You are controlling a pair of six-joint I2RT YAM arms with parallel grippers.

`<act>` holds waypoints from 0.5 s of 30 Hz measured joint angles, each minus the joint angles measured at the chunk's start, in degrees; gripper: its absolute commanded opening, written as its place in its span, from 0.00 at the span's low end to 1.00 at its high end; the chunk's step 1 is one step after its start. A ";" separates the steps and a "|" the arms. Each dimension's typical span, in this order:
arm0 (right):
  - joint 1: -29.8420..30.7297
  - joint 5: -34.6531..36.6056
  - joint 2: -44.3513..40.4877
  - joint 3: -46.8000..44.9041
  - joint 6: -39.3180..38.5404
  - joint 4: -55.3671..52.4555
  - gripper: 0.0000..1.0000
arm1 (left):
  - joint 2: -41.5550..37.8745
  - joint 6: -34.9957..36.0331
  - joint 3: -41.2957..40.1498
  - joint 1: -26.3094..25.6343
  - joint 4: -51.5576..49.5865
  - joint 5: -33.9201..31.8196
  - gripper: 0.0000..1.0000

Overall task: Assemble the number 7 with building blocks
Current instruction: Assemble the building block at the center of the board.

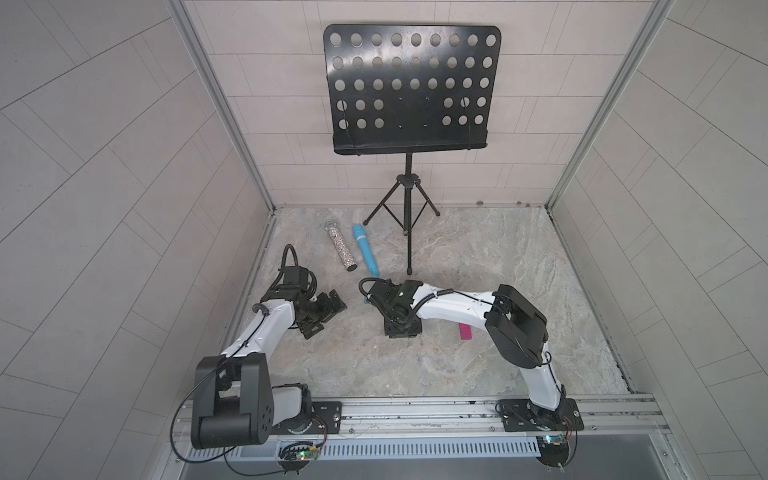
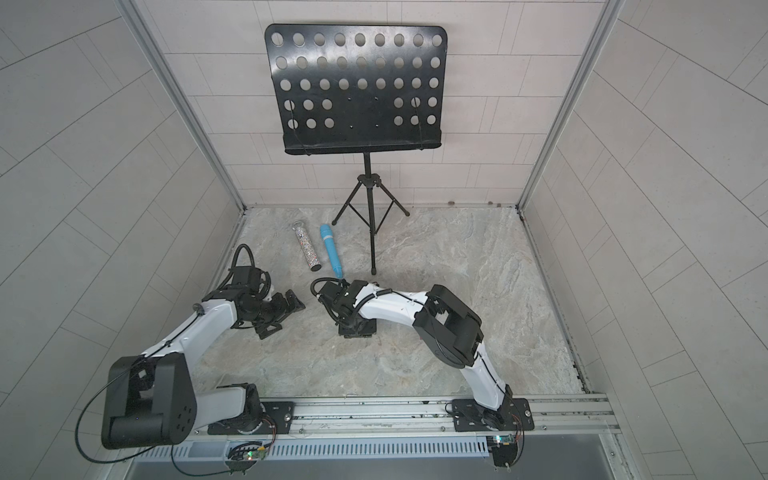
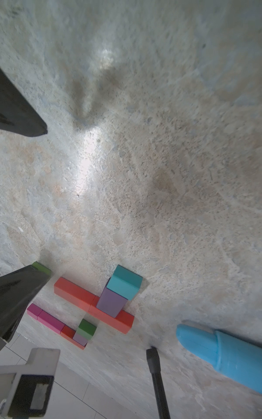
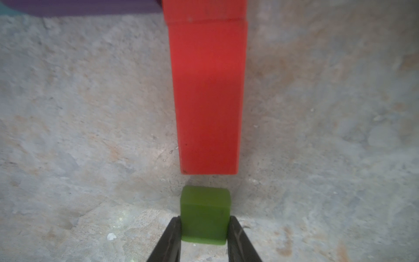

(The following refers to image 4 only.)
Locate teal square block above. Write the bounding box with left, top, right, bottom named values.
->
left=0, top=2, right=22, bottom=16

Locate dark purple block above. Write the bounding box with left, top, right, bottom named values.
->
left=1, top=0, right=162, bottom=17

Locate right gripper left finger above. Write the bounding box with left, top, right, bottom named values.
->
left=147, top=216, right=182, bottom=262

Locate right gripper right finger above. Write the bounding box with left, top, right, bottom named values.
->
left=227, top=216, right=262, bottom=262

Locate red block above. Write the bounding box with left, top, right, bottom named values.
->
left=169, top=20, right=248, bottom=175
left=162, top=0, right=247, bottom=24

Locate green block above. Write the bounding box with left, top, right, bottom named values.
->
left=180, top=186, right=231, bottom=246

